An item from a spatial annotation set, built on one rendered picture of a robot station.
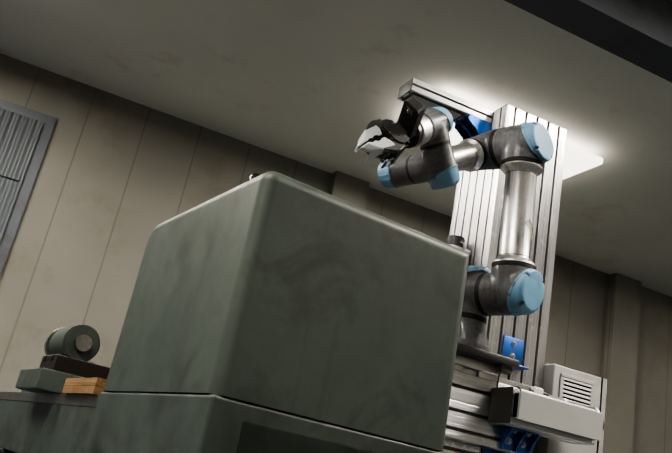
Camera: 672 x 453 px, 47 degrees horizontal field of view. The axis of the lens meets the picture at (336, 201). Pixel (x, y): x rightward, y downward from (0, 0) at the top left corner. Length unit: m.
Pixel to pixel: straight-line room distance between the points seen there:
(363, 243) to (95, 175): 4.35
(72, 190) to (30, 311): 0.86
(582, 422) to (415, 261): 0.81
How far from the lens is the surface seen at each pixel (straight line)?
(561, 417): 2.05
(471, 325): 2.06
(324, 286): 1.33
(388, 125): 1.70
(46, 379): 2.36
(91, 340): 2.98
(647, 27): 3.71
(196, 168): 5.79
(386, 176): 1.94
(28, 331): 5.39
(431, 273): 1.47
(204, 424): 1.22
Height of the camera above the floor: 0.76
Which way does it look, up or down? 20 degrees up
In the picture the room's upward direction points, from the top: 12 degrees clockwise
